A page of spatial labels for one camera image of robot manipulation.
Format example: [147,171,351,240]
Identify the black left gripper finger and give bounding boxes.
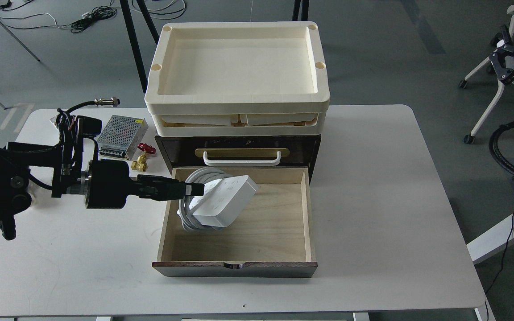
[137,175,204,202]

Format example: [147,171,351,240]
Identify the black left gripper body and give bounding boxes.
[84,159,137,209]

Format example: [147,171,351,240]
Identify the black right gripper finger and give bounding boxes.
[489,25,514,85]

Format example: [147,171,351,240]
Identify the white power cable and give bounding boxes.
[176,167,231,232]

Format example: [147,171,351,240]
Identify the white power strip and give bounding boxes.
[177,167,259,231]

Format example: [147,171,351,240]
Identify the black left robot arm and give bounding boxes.
[0,98,204,240]

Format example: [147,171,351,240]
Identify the metal mesh power supply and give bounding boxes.
[96,115,148,160]

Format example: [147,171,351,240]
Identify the open wooden drawer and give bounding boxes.
[152,166,318,278]

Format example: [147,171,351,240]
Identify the cream plastic tray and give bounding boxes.
[145,21,330,137]

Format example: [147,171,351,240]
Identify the brass valve red handle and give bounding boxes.
[130,142,156,172]

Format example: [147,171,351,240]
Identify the white drawer handle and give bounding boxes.
[202,150,282,167]

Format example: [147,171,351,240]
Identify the white beam with cable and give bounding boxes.
[467,213,514,294]

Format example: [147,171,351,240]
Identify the black cables on floor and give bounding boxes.
[0,0,187,37]

